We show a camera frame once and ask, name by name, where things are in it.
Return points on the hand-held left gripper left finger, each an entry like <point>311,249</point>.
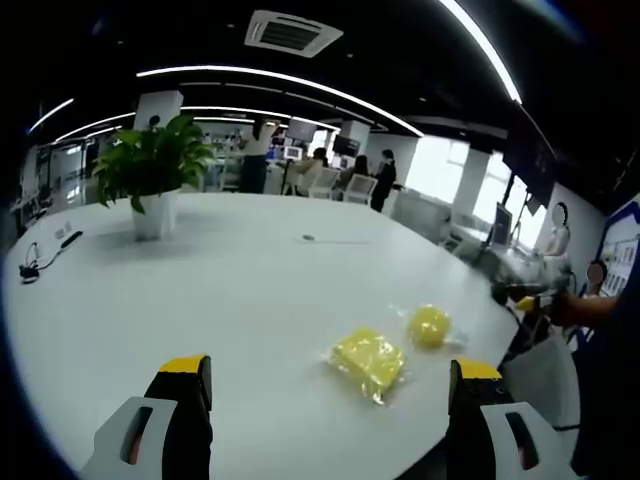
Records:
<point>185,425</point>

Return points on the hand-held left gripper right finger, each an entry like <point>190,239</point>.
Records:
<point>472,425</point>

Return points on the yellow round silicone block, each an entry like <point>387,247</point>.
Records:
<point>429,326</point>

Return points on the yellow square silicone block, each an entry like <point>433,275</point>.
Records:
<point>367,361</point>

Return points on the person's right hand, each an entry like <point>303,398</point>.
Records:
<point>565,309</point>

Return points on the monitor on stand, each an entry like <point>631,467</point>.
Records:
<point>502,226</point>

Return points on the person's dark blue clothing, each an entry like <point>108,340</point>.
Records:
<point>612,390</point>

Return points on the white office chair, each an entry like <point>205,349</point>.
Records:
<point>360,188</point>
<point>324,183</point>

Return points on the small black device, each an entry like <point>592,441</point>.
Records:
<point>29,273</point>

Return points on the black remote control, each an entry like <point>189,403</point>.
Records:
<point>71,238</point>

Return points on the green potted plant white pot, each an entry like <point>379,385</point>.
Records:
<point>150,160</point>

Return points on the hanging black monitor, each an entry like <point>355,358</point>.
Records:
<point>301,131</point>

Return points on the ceiling air conditioner vent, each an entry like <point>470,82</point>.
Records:
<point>293,33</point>

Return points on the blue wall poster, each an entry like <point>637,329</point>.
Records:
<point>620,250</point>

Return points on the large black wall screen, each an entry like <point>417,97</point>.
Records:
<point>531,152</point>

